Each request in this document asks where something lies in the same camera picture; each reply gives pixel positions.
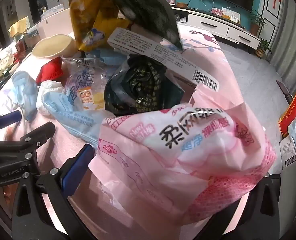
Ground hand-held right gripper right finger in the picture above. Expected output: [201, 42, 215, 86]
[200, 174, 282, 240]

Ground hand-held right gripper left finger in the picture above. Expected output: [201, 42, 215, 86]
[11, 144, 96, 240]

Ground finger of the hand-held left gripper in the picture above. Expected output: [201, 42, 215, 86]
[0, 110, 22, 133]
[13, 121, 56, 148]

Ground red snack wrapper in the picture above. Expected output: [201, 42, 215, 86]
[35, 56, 64, 84]

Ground clear printed plastic bag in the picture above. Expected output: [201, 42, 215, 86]
[63, 57, 113, 110]

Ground pink printed pad package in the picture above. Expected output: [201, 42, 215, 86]
[88, 84, 277, 224]

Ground yellow snack bag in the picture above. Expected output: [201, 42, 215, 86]
[70, 0, 129, 52]

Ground white medicine box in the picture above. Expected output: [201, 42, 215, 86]
[107, 27, 220, 92]

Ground dark green snack bag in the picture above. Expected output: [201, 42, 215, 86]
[105, 0, 183, 50]

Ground blue face mask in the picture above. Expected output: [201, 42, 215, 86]
[11, 70, 38, 122]

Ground light blue printed wrapper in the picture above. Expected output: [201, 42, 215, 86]
[41, 91, 108, 147]

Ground white crumpled plastic bag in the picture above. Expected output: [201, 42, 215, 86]
[36, 80, 63, 115]

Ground cardboard box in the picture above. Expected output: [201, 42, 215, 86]
[279, 135, 296, 169]

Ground cream paper bowl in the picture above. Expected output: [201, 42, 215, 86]
[32, 34, 76, 58]

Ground yellow cloth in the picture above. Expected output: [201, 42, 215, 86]
[8, 16, 28, 37]

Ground red paper bag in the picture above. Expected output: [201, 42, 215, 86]
[278, 92, 296, 137]

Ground black crumpled plastic bag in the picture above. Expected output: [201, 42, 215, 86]
[104, 54, 185, 117]

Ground white board box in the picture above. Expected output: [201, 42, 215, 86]
[36, 7, 74, 39]

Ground dark floor mat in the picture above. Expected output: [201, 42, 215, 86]
[276, 80, 295, 103]

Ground small potted plant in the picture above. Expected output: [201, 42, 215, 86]
[255, 39, 272, 59]

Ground pink printed tablecloth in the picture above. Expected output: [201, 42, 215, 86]
[0, 22, 249, 240]

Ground grey curtain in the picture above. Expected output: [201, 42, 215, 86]
[267, 0, 296, 80]

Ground tall potted plant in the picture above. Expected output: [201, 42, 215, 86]
[248, 9, 267, 37]

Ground white television cabinet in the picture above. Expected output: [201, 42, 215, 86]
[172, 5, 261, 54]

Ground white desk calendar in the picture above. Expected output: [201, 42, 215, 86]
[222, 8, 238, 22]

